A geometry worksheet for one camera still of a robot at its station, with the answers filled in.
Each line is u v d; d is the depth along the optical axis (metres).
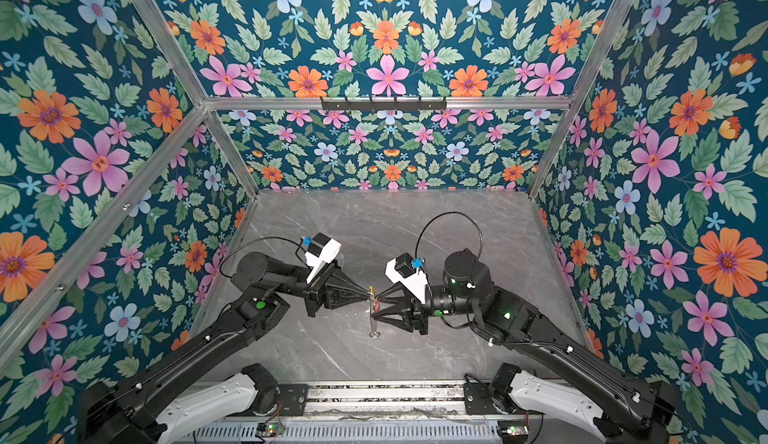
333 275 0.53
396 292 0.57
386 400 0.75
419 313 0.49
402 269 0.48
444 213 0.44
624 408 0.39
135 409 0.39
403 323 0.52
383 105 0.93
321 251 0.49
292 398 0.74
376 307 0.55
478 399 0.73
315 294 0.49
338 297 0.54
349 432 0.70
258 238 1.08
